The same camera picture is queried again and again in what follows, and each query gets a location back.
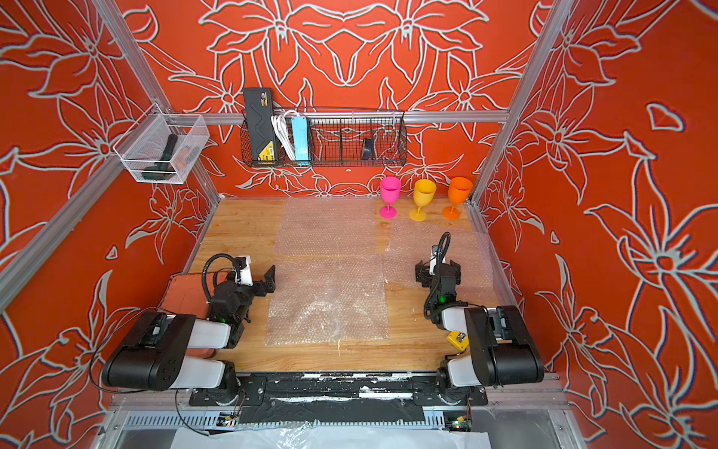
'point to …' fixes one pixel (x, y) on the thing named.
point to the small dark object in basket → (368, 149)
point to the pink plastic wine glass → (391, 189)
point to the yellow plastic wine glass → (423, 193)
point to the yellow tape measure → (458, 340)
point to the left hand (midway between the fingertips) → (260, 265)
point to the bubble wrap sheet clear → (411, 240)
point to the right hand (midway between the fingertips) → (432, 259)
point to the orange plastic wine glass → (459, 191)
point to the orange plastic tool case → (185, 294)
